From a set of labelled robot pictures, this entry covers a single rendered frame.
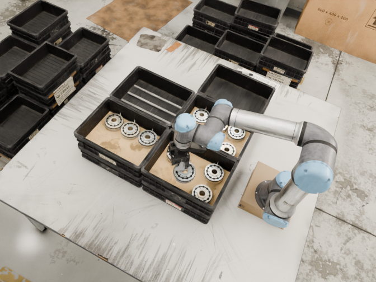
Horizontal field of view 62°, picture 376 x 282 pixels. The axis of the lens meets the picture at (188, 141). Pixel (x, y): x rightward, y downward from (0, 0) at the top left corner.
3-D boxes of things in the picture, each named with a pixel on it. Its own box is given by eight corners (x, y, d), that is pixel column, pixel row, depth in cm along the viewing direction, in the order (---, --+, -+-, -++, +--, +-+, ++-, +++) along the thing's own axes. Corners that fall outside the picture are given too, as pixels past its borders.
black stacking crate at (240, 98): (269, 101, 199) (276, 88, 189) (253, 133, 183) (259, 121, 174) (214, 76, 206) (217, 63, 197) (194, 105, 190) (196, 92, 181)
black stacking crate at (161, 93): (193, 105, 190) (195, 92, 181) (169, 139, 174) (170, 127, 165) (138, 79, 198) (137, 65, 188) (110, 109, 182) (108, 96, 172)
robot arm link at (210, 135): (230, 123, 118) (203, 112, 120) (220, 146, 113) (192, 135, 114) (226, 134, 125) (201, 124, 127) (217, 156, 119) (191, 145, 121)
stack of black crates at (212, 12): (234, 36, 339) (241, 8, 311) (223, 52, 323) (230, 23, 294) (201, 23, 346) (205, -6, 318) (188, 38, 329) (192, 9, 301)
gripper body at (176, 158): (167, 152, 139) (168, 137, 129) (185, 148, 141) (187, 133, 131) (171, 167, 135) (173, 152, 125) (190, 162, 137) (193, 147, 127)
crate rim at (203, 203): (238, 163, 159) (239, 161, 157) (213, 212, 143) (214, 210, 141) (170, 129, 166) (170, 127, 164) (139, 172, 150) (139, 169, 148)
